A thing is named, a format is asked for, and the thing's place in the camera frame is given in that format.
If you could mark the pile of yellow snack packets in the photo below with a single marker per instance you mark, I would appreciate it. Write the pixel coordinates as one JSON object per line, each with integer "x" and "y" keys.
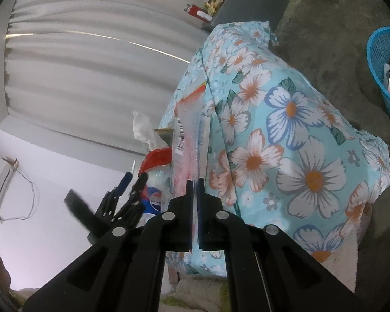
{"x": 214, "y": 3}

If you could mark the floral blue blanket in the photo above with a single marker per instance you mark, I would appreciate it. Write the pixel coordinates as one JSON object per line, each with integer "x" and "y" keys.
{"x": 279, "y": 136}

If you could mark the clear plastic wrapper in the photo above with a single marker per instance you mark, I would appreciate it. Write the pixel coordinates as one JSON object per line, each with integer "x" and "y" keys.
{"x": 188, "y": 156}

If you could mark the clear plastic bottle blue label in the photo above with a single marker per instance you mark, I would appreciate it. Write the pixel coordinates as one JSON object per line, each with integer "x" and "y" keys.
{"x": 154, "y": 198}

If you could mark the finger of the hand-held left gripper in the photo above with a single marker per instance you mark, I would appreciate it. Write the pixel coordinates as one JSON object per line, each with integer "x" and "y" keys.
{"x": 139, "y": 188}
{"x": 126, "y": 180}

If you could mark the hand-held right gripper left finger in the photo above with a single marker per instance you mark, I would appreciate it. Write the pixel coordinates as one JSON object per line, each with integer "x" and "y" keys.
{"x": 182, "y": 208}

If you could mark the grey cabinet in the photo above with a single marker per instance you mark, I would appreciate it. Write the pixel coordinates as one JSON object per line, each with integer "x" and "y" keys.
{"x": 247, "y": 3}

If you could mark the red snack wrapper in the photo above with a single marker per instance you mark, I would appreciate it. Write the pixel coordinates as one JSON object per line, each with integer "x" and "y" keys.
{"x": 157, "y": 159}

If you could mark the small white bottle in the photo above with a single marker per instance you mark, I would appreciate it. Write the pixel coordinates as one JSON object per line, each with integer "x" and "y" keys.
{"x": 204, "y": 15}

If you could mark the red flask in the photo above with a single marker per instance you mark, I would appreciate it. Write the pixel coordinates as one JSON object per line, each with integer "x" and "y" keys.
{"x": 191, "y": 9}

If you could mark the white pleated curtain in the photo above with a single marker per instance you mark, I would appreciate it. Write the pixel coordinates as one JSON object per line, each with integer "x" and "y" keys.
{"x": 84, "y": 71}

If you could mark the blue plastic basket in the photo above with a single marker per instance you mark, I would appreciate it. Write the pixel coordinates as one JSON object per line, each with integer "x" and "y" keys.
{"x": 377, "y": 58}

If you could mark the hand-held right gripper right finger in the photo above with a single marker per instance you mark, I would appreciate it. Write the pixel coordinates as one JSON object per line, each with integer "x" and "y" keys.
{"x": 200, "y": 208}

